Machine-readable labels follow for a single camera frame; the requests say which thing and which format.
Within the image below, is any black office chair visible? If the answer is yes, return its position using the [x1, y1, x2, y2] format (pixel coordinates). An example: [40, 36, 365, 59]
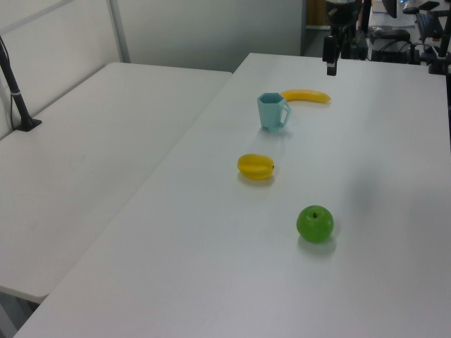
[402, 0, 448, 45]

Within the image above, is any yellow banana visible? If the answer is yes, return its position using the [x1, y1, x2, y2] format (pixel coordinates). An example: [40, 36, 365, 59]
[280, 89, 333, 104]

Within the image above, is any light blue hexagonal mug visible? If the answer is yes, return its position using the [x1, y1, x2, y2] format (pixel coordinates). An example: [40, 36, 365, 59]
[256, 92, 293, 134]

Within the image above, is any black clamp stand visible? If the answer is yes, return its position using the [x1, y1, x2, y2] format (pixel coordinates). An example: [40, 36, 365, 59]
[427, 10, 451, 75]

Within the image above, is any aluminium partition post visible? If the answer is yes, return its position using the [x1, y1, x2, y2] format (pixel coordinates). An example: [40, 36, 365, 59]
[108, 0, 131, 65]

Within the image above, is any green apple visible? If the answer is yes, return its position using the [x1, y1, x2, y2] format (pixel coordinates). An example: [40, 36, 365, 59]
[295, 205, 335, 244]

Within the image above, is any black pole with base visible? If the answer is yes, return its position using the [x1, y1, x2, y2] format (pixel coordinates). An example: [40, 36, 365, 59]
[0, 35, 43, 132]

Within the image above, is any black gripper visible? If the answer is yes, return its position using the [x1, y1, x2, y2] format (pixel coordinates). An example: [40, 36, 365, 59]
[322, 0, 363, 77]

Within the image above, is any yellow starfruit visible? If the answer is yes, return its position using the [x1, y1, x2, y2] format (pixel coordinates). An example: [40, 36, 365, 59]
[236, 153, 276, 181]

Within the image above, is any wooden cabinet panel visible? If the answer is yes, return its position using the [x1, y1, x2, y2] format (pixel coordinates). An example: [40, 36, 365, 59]
[304, 0, 327, 27]

